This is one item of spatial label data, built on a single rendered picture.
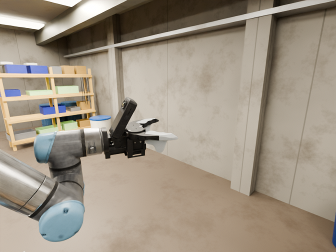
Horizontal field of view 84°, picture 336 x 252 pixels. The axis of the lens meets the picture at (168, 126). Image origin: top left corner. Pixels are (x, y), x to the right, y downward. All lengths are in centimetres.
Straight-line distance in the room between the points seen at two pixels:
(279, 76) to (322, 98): 54
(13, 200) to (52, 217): 7
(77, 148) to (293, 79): 267
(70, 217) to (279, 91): 276
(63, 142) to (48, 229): 19
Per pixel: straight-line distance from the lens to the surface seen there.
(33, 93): 579
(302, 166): 305
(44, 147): 52
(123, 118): 51
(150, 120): 62
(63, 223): 43
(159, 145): 53
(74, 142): 52
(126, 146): 55
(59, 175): 55
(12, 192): 43
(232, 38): 321
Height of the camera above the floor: 173
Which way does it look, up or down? 15 degrees down
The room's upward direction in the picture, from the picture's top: straight up
